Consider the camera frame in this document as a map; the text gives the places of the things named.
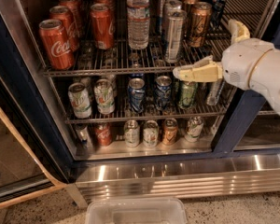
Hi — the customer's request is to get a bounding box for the red Coca-Cola can bottom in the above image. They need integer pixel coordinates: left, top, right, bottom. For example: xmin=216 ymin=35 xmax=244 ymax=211
xmin=94 ymin=123 xmax=112 ymax=146

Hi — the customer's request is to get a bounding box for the white can bottom right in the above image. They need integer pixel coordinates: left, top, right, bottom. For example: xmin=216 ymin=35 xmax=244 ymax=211
xmin=185 ymin=117 xmax=203 ymax=142

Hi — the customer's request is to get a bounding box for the stainless steel fridge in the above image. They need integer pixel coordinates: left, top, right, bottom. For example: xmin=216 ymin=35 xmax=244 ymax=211
xmin=0 ymin=0 xmax=280 ymax=206

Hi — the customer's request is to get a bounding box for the clear plastic bin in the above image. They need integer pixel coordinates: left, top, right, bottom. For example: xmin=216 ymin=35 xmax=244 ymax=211
xmin=85 ymin=198 xmax=189 ymax=224

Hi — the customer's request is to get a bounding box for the clear plastic water bottle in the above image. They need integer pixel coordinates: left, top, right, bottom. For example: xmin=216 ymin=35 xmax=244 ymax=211
xmin=127 ymin=0 xmax=150 ymax=49

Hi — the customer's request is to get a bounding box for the white green 7UP can left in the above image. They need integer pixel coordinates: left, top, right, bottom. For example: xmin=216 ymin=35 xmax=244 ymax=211
xmin=68 ymin=82 xmax=91 ymax=119

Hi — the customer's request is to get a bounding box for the rear tall silver can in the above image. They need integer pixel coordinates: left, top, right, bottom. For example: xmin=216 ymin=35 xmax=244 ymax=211
xmin=156 ymin=0 xmax=168 ymax=35

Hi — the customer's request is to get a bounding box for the white green 7up can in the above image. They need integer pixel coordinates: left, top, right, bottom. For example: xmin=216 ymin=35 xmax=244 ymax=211
xmin=68 ymin=82 xmax=91 ymax=119
xmin=94 ymin=79 xmax=115 ymax=115

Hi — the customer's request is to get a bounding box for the orange can bottom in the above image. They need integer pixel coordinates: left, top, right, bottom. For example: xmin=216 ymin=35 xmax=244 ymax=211
xmin=161 ymin=119 xmax=178 ymax=146

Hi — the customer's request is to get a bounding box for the green can middle shelf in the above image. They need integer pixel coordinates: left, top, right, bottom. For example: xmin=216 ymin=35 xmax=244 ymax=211
xmin=178 ymin=81 xmax=198 ymax=109

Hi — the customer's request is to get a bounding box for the top wire shelf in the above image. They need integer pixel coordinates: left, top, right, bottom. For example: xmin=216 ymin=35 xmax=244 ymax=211
xmin=44 ymin=0 xmax=269 ymax=77

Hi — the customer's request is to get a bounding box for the middle wire shelf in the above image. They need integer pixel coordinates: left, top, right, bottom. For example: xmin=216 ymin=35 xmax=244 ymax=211
xmin=64 ymin=74 xmax=236 ymax=124

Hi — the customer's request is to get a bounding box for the front tall silver can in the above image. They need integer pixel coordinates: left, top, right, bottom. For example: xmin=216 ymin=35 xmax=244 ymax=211
xmin=164 ymin=10 xmax=187 ymax=63

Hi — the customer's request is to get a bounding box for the silver Red Bull can bottom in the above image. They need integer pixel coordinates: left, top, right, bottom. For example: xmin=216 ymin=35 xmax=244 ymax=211
xmin=75 ymin=124 xmax=92 ymax=148

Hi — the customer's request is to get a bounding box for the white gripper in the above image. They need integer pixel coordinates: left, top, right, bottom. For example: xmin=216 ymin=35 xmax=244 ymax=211
xmin=173 ymin=19 xmax=274 ymax=91

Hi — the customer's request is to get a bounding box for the white can bottom left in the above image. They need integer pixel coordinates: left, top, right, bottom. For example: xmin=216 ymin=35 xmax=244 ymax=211
xmin=124 ymin=119 xmax=140 ymax=147

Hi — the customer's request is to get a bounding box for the silver can middle shelf right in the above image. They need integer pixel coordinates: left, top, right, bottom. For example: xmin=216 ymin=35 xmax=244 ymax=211
xmin=206 ymin=79 xmax=225 ymax=105

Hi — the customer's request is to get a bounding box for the blue Pepsi can left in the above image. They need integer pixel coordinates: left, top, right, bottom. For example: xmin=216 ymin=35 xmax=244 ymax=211
xmin=128 ymin=78 xmax=146 ymax=113

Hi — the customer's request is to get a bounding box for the blue pepsi can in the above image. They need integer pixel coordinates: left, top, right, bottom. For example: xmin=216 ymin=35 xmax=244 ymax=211
xmin=128 ymin=78 xmax=146 ymax=113
xmin=154 ymin=76 xmax=172 ymax=110

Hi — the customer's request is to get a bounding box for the blue Pepsi can right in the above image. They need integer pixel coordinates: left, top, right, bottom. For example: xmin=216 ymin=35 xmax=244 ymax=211
xmin=154 ymin=76 xmax=172 ymax=110

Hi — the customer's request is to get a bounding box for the red coca-cola can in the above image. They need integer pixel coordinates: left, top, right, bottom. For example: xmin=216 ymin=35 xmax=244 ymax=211
xmin=49 ymin=6 xmax=79 ymax=51
xmin=39 ymin=19 xmax=75 ymax=70
xmin=59 ymin=0 xmax=84 ymax=37
xmin=94 ymin=123 xmax=112 ymax=146

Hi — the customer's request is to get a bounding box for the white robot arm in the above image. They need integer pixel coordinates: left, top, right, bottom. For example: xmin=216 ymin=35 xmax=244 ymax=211
xmin=173 ymin=20 xmax=280 ymax=116

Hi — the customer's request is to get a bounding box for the wire shelf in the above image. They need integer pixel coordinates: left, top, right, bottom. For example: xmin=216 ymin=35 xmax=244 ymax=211
xmin=64 ymin=74 xmax=236 ymax=124
xmin=44 ymin=0 xmax=269 ymax=77

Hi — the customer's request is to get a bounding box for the orange-brown can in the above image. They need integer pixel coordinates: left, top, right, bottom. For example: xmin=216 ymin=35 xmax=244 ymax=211
xmin=181 ymin=0 xmax=202 ymax=16
xmin=187 ymin=2 xmax=212 ymax=48

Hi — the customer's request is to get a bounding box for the front red Coca-Cola can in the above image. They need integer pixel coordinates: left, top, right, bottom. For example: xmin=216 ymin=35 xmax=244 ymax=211
xmin=39 ymin=19 xmax=75 ymax=70

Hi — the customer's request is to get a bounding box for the dark blue can top shelf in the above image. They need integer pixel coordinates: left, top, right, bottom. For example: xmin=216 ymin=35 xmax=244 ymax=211
xmin=204 ymin=0 xmax=227 ymax=29

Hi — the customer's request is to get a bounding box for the tall silver can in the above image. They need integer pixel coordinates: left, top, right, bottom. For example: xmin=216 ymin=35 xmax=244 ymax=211
xmin=162 ymin=0 xmax=182 ymax=33
xmin=156 ymin=0 xmax=168 ymax=35
xmin=164 ymin=10 xmax=187 ymax=63

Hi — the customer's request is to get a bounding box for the open glass fridge door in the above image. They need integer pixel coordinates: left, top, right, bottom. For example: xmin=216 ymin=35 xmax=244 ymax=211
xmin=0 ymin=78 xmax=65 ymax=209

